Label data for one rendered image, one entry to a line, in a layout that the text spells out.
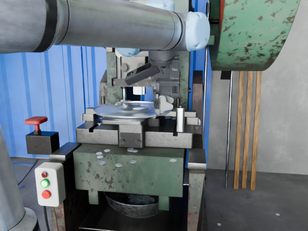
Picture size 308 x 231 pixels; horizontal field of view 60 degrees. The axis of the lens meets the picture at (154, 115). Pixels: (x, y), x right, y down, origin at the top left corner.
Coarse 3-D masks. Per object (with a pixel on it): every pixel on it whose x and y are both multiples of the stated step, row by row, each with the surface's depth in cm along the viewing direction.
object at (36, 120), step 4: (36, 116) 97; (40, 116) 97; (44, 116) 97; (28, 120) 92; (32, 120) 92; (36, 120) 92; (40, 120) 93; (44, 120) 95; (28, 124) 92; (32, 124) 92; (36, 124) 92; (36, 128) 95
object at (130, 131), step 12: (108, 120) 84; (120, 120) 84; (132, 120) 84; (144, 120) 85; (120, 132) 97; (132, 132) 96; (144, 132) 97; (120, 144) 98; (132, 144) 97; (144, 144) 98
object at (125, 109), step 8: (104, 104) 107; (112, 104) 109; (120, 104) 109; (128, 104) 109; (136, 104) 109; (144, 104) 109; (152, 104) 109; (96, 112) 92; (104, 112) 94; (112, 112) 94; (120, 112) 94; (128, 112) 94; (136, 112) 94; (144, 112) 94; (152, 112) 94; (160, 112) 94; (168, 112) 93
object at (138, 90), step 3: (135, 87) 108; (138, 87) 108; (141, 87) 108; (144, 87) 108; (135, 90) 108; (138, 90) 108; (141, 90) 108; (144, 90) 109; (135, 93) 109; (138, 93) 108; (141, 93) 108; (144, 93) 109
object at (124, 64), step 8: (128, 0) 95; (136, 0) 95; (144, 0) 94; (120, 56) 97; (136, 56) 96; (144, 56) 96; (120, 64) 101; (128, 64) 97; (136, 64) 97; (144, 64) 96; (120, 72) 102
